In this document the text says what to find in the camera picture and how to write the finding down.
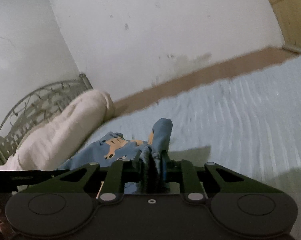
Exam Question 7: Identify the blue pants with orange trucks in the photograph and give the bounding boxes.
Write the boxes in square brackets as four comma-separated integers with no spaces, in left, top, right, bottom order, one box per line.
[58,118,173,194]

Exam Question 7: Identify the grey metal headboard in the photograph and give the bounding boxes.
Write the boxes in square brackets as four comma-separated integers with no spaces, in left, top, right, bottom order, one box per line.
[0,73,92,165]

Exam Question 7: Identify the cream white comforter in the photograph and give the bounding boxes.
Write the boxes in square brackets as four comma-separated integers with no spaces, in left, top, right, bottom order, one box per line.
[0,89,115,171]

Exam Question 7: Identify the light blue bed sheet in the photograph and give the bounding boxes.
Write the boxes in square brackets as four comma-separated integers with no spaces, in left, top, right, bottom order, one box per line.
[83,51,301,196]

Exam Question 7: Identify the brown wooden bed frame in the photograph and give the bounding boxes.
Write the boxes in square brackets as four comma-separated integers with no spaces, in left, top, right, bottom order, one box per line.
[115,47,301,117]

